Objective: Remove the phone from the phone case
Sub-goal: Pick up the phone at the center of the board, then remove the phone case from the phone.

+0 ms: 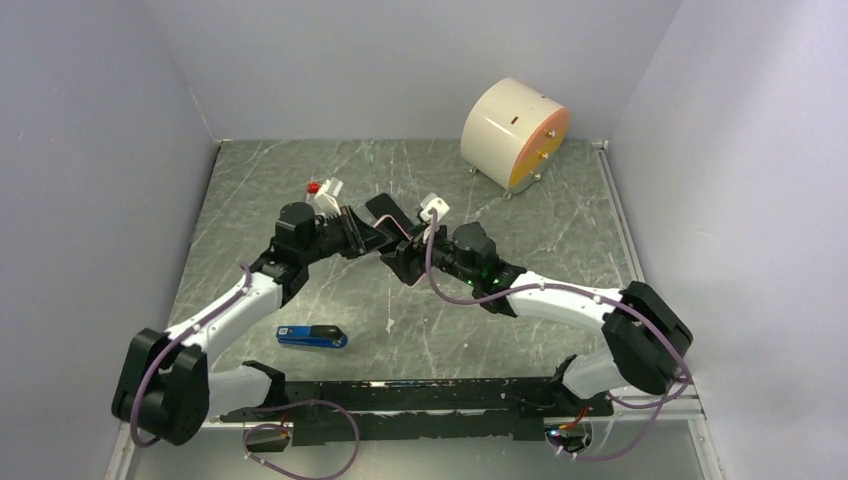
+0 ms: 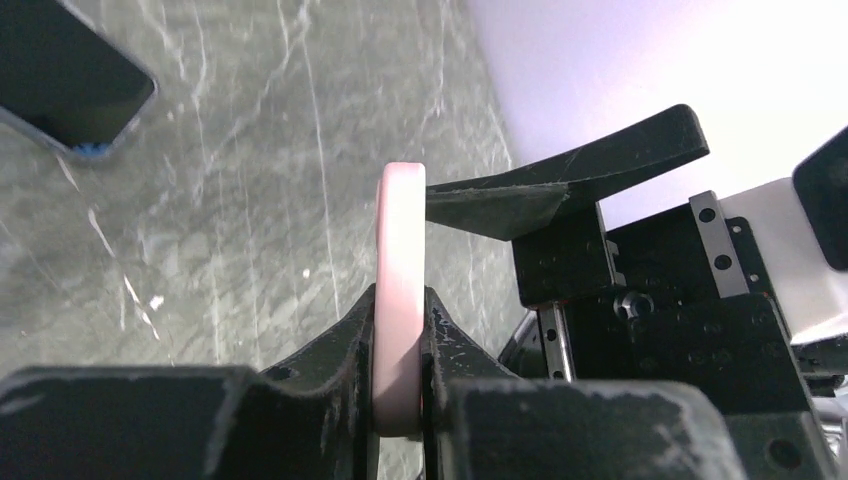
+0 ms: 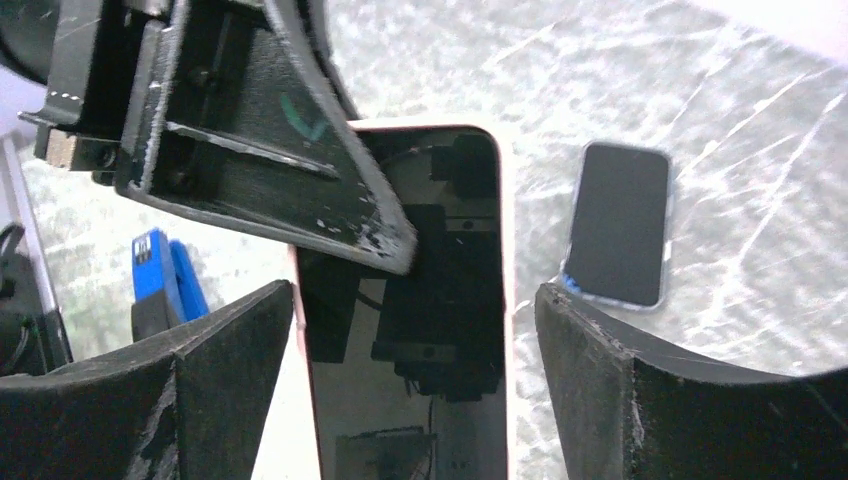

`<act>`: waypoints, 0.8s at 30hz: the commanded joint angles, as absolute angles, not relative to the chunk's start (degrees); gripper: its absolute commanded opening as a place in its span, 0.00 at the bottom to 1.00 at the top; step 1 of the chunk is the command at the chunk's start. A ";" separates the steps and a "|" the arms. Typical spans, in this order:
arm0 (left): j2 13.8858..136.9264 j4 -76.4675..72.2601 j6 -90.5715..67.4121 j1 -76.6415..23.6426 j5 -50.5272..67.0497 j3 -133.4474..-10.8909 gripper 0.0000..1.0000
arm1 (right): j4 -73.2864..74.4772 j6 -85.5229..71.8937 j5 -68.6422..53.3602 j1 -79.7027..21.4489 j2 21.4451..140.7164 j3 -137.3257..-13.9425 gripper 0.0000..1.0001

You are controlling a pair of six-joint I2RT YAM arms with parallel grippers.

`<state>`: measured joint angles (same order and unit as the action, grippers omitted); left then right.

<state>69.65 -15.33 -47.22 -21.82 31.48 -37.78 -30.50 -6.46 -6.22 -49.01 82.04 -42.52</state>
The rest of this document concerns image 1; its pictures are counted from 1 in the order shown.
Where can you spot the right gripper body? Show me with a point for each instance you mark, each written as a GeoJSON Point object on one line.
{"type": "Point", "coordinates": [439, 235]}

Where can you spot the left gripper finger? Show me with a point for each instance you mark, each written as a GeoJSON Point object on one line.
{"type": "Point", "coordinates": [355, 228]}
{"type": "Point", "coordinates": [374, 243]}

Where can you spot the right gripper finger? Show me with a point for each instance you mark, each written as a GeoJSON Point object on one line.
{"type": "Point", "coordinates": [389, 259]}
{"type": "Point", "coordinates": [399, 233]}

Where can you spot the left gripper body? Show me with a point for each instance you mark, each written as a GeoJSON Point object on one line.
{"type": "Point", "coordinates": [333, 237]}

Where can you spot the pink phone case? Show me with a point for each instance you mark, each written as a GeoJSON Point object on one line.
{"type": "Point", "coordinates": [389, 219]}

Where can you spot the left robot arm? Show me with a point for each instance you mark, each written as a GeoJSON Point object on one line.
{"type": "Point", "coordinates": [166, 391]}

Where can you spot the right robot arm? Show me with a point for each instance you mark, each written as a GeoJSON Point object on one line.
{"type": "Point", "coordinates": [643, 341]}

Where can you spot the dark blue-edged phone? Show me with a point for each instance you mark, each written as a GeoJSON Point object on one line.
{"type": "Point", "coordinates": [384, 205]}

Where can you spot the blue black stapler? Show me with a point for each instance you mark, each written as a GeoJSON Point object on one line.
{"type": "Point", "coordinates": [319, 336]}

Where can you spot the cream cylindrical drawer box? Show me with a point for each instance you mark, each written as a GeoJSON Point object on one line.
{"type": "Point", "coordinates": [512, 134]}

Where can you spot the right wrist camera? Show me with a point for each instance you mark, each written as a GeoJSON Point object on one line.
{"type": "Point", "coordinates": [432, 204]}

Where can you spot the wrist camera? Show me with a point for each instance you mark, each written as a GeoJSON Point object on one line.
{"type": "Point", "coordinates": [324, 195]}
{"type": "Point", "coordinates": [432, 204]}

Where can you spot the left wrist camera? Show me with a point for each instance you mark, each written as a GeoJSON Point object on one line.
{"type": "Point", "coordinates": [324, 195]}

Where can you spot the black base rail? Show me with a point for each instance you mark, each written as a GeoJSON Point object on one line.
{"type": "Point", "coordinates": [337, 411]}

